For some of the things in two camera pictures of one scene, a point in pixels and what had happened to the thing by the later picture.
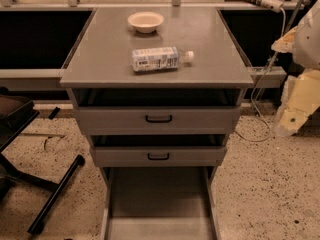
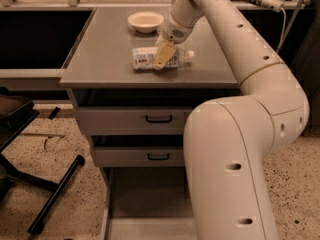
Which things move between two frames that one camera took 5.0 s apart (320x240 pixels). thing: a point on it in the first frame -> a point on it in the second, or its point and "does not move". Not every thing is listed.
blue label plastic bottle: (160, 58) does not move
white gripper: (308, 45) -> (173, 31)
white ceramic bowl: (146, 21) does not move
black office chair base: (16, 113) does not move
